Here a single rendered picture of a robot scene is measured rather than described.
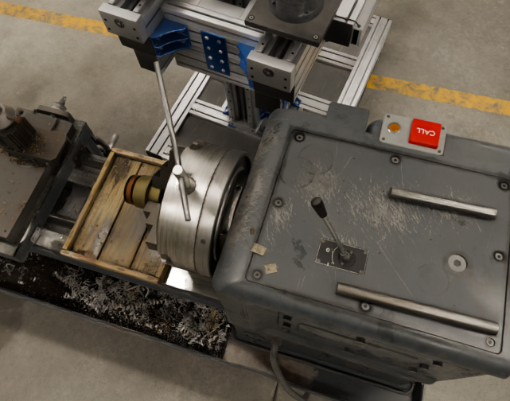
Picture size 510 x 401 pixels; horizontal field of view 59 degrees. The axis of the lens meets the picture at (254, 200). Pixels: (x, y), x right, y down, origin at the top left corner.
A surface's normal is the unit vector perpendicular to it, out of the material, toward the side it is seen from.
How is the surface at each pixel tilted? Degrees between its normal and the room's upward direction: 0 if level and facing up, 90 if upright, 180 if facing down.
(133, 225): 0
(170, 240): 55
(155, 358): 0
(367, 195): 0
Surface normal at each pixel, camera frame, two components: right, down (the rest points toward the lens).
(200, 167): 0.01, -0.56
